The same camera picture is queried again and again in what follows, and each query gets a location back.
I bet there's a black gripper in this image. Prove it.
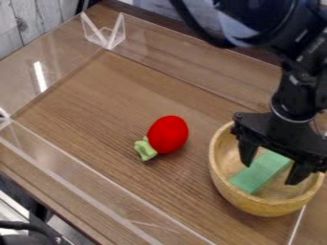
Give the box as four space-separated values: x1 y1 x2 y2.
231 112 327 186

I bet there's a red plush strawberry toy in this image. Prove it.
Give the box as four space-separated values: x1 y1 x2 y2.
134 115 190 161

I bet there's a green rectangular block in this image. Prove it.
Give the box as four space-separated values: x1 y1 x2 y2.
228 151 292 194

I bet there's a brown wooden bowl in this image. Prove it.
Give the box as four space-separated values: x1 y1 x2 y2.
208 122 324 217

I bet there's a black metal bracket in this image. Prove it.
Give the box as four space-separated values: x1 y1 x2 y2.
28 213 74 245

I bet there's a black cable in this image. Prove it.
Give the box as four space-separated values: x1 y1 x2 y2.
0 220 36 238

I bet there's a clear acrylic enclosure wall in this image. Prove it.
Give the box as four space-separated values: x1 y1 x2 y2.
0 17 327 245

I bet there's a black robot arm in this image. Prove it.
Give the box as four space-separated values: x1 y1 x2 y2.
168 0 327 185

